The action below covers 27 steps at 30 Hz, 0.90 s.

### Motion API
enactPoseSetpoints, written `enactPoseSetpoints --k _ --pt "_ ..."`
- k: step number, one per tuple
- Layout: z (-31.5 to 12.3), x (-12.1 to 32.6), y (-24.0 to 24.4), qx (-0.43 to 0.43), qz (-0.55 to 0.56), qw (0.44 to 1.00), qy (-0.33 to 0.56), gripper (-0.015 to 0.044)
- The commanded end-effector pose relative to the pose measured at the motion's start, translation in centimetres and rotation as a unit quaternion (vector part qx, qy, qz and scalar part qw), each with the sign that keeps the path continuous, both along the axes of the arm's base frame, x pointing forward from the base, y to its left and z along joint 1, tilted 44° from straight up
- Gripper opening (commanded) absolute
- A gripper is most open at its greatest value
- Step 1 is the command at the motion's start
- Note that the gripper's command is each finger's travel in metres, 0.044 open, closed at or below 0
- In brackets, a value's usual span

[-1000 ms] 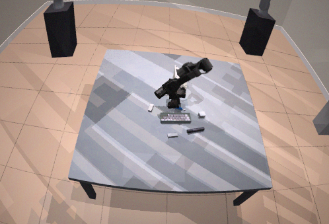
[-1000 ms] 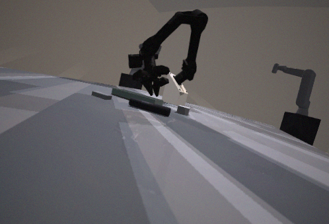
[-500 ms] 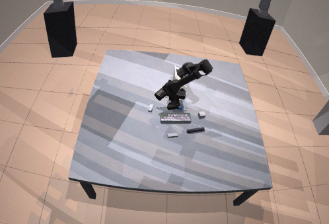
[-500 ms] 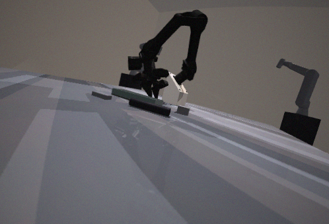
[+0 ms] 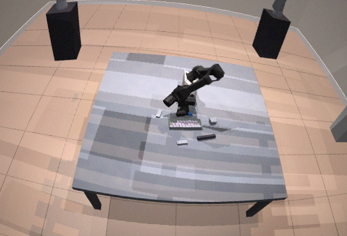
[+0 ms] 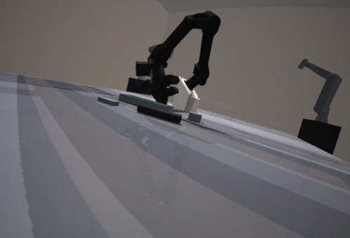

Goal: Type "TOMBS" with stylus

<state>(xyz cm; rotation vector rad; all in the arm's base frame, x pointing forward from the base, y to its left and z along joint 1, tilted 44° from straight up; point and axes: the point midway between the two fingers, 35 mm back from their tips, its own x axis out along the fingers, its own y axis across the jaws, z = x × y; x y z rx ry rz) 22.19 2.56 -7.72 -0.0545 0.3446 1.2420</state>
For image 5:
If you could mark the white keyboard with green letter keys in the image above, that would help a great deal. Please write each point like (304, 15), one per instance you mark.
(185, 123)

